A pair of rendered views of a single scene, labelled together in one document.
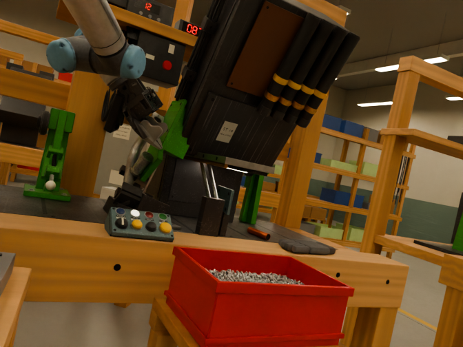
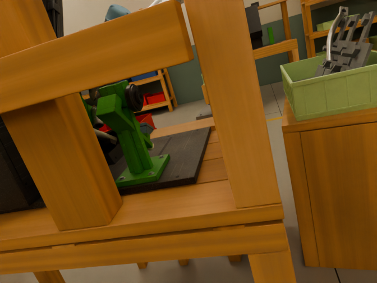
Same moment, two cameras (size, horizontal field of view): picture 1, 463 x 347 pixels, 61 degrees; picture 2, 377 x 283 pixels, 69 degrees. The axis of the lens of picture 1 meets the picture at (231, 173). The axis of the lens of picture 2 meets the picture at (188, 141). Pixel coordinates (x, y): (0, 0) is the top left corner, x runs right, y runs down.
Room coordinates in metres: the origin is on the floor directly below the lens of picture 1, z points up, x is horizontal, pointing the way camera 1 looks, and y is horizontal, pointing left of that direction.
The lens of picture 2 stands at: (1.67, 1.19, 1.20)
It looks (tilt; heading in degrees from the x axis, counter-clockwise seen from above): 18 degrees down; 223
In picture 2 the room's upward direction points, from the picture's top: 16 degrees counter-clockwise
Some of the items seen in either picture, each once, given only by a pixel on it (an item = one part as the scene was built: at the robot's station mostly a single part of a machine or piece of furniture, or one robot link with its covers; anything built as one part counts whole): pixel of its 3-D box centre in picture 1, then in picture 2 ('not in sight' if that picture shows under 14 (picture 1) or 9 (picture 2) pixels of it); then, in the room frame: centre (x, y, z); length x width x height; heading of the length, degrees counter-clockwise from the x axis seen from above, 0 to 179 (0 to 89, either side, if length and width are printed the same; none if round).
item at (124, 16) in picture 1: (183, 47); not in sight; (1.52, 0.28, 1.52); 0.90 x 0.25 x 0.04; 118
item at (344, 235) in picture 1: (345, 188); not in sight; (6.80, -2.00, 1.14); 2.45 x 0.55 x 2.28; 116
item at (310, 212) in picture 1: (302, 206); not in sight; (11.08, -2.18, 0.37); 1.20 x 0.81 x 0.74; 118
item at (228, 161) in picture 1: (220, 161); not in sight; (1.24, 0.04, 1.11); 0.39 x 0.16 x 0.03; 28
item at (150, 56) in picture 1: (155, 60); not in sight; (1.42, 0.36, 1.42); 0.17 x 0.12 x 0.15; 118
